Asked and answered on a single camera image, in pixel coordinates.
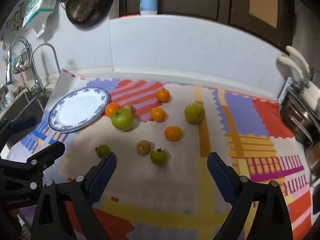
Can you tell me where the small green fruit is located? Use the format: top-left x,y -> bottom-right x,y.
95,144 -> 112,159

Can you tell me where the large green apple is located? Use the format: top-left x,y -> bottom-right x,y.
111,108 -> 134,132

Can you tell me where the brown kiwi fruit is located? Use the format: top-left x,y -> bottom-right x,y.
136,140 -> 151,155

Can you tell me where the green tomato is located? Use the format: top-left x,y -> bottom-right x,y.
150,148 -> 167,166

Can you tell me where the orange tangerine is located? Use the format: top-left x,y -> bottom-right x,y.
150,107 -> 166,122
164,126 -> 183,141

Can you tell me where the yellow-green apple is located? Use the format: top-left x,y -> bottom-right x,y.
184,102 -> 205,125

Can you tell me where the kitchen sink basin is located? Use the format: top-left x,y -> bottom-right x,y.
1,89 -> 53,133

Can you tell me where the chrome kitchen faucet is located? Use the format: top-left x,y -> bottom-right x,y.
5,36 -> 32,85

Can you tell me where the blue white porcelain plate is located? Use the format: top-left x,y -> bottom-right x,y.
48,87 -> 110,133

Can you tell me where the small brownish pear fruit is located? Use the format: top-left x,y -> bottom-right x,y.
124,105 -> 133,113

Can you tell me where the stainless steel pot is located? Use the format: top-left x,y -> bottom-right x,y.
279,88 -> 319,148

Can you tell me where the colourful patterned table mat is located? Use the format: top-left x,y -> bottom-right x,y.
8,70 -> 312,239

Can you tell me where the white teal paper package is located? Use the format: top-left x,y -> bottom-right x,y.
22,0 -> 57,29

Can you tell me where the orange with stem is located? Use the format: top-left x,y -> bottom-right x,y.
156,87 -> 170,103

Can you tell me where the white knife block holder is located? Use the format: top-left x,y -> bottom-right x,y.
282,76 -> 320,116

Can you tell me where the black hanging pan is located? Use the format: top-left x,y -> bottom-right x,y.
69,0 -> 113,29

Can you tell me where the dark wooden cabinet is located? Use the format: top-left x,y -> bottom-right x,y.
118,0 -> 296,53

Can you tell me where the wire sink rack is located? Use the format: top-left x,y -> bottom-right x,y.
11,48 -> 31,74

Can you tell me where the cream knife handle lower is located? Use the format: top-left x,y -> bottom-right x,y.
277,56 -> 304,80

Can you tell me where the cream knife handle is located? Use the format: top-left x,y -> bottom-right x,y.
277,56 -> 304,80
285,46 -> 310,76

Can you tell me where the cream knife handle upper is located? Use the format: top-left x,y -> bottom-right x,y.
285,46 -> 310,76

